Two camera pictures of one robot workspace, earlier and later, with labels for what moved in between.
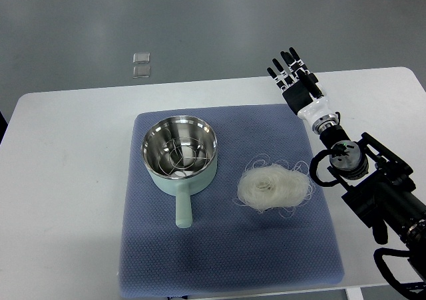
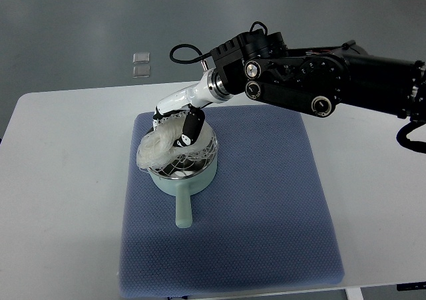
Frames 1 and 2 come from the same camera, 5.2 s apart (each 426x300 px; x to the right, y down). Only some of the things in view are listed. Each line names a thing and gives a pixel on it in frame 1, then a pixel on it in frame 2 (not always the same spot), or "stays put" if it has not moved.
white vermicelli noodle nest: [265, 185] to [158, 144]
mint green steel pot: [180, 153] stays put
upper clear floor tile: [141, 58] stays put
